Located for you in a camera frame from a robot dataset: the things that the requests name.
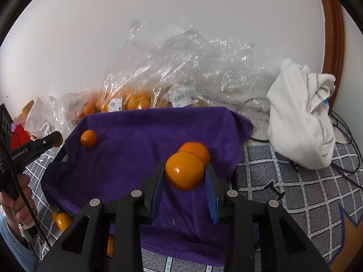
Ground small crumpled plastic bag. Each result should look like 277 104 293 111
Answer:
25 95 83 142

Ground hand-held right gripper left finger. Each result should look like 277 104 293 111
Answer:
35 162 165 272

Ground clear bag of oranges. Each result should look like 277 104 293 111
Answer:
72 72 171 122

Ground wooden door frame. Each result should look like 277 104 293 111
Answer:
316 0 345 108

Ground purple towel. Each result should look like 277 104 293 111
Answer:
40 106 260 267

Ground black clip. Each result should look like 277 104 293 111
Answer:
264 181 285 202

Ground person's left hand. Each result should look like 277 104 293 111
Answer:
0 174 39 228

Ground cardboard box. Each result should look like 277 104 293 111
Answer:
14 99 36 125

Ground white towel with grey stripes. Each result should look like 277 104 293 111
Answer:
267 58 336 170

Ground large orange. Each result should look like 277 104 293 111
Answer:
165 151 205 191
177 142 211 165

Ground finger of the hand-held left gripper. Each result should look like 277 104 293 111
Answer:
28 131 63 153

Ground large clear plastic bag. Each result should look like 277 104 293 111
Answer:
99 20 273 119

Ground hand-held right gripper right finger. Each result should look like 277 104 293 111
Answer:
205 162 332 272

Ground person's left forearm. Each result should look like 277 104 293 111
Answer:
0 211 37 272

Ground black cables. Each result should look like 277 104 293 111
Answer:
250 110 363 189

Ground red box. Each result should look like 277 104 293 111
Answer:
11 124 32 149

